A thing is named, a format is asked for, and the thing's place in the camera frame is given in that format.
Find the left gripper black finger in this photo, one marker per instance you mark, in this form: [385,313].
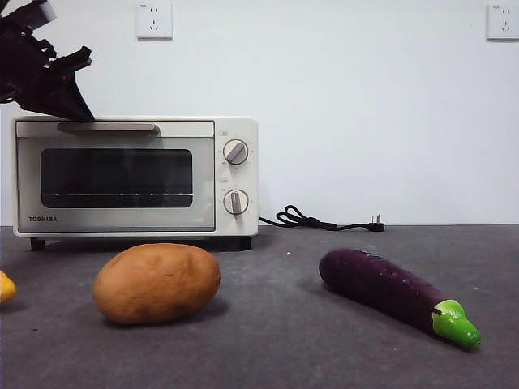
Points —
[65,101]

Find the white toaster oven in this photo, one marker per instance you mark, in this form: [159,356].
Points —
[237,178]

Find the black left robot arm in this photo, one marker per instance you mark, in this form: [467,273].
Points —
[24,69]

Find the pale grey left wrist camera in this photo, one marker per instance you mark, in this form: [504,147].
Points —
[46,12]

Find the purple eggplant with green stem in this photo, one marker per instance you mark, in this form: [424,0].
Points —
[377,283]

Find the yellow fruit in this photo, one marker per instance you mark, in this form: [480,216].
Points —
[6,287]

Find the white wall socket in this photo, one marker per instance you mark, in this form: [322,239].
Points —
[154,20]
[503,22]

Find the beige oven knob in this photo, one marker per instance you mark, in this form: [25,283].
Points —
[235,152]
[235,202]

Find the brown potato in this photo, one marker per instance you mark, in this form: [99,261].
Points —
[156,283]

